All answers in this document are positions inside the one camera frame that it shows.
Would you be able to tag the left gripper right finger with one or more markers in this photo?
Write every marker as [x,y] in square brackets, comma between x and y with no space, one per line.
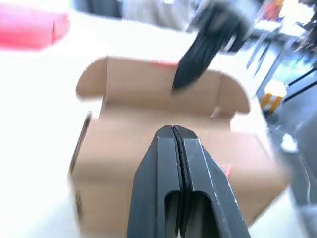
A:
[208,193]

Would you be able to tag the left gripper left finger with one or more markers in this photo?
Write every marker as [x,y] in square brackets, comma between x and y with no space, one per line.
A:
[153,186]

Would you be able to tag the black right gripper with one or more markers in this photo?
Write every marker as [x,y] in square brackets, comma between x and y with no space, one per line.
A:
[223,22]

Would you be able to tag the brown cardboard box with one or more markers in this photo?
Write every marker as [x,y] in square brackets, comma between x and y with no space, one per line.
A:
[119,153]

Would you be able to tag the red fabric bag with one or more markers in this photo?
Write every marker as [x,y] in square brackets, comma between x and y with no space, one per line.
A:
[27,27]

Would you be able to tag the black metal frame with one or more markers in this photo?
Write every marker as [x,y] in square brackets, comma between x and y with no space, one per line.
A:
[272,37]

